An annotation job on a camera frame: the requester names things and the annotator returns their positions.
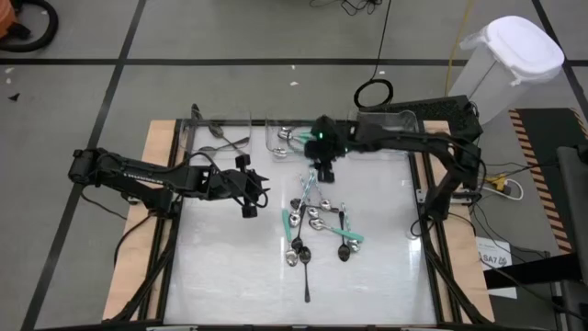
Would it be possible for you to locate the black spoon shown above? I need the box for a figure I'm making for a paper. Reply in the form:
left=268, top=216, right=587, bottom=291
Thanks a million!
left=209, top=121, right=249, bottom=157
left=289, top=198, right=340, bottom=215
left=337, top=211, right=351, bottom=263
left=299, top=246, right=313, bottom=304
left=291, top=205, right=308, bottom=253

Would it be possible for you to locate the metal spoon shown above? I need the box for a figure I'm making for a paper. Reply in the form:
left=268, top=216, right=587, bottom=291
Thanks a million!
left=198, top=136, right=252, bottom=155

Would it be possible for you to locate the black aluminium table frame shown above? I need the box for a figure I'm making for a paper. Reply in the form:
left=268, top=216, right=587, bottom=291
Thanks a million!
left=107, top=117, right=492, bottom=331

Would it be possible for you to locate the white lidded trash bin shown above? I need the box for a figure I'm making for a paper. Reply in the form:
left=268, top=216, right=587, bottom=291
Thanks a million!
left=447, top=15, right=566, bottom=126

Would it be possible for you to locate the orange vacuum cleaner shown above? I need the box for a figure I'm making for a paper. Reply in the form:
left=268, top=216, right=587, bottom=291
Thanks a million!
left=0, top=0, right=17, bottom=39

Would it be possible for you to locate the black coiled cable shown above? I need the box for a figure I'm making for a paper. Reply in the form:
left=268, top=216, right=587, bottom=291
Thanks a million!
left=352, top=0, right=395, bottom=110

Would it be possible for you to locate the clear plastic bin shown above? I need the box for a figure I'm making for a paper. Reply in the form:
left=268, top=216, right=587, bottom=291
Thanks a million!
left=265, top=109, right=339, bottom=161
left=177, top=108, right=253, bottom=160
left=346, top=108, right=422, bottom=160

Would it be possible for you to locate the yellow power plug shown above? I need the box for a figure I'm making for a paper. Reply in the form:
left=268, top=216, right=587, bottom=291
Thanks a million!
left=486, top=174, right=509, bottom=194

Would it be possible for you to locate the teal handled spoon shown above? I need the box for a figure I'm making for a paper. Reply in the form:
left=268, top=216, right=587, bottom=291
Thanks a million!
left=308, top=218, right=366, bottom=244
left=277, top=127, right=318, bottom=142
left=281, top=209, right=299, bottom=268
left=273, top=146, right=307, bottom=158

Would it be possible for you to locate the white paper label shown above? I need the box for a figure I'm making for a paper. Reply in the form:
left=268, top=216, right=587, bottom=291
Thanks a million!
left=475, top=236, right=519, bottom=301

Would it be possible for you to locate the black vacuum hose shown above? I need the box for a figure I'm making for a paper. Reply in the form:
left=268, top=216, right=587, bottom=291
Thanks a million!
left=0, top=0, right=60, bottom=53

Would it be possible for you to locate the hazard striped black mat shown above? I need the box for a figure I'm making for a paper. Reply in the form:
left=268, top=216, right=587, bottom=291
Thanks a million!
left=507, top=108, right=588, bottom=254

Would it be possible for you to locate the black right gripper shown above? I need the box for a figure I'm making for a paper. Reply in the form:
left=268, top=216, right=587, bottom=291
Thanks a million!
left=303, top=114, right=357, bottom=183

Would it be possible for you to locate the black metal beam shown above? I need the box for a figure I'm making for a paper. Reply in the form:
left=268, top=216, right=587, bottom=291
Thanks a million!
left=481, top=251, right=583, bottom=291

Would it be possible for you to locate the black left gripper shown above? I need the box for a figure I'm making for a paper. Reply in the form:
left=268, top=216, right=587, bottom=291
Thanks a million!
left=200, top=154, right=271, bottom=219

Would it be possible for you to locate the yellow cable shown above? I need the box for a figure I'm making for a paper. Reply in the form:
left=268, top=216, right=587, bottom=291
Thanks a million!
left=443, top=0, right=474, bottom=97

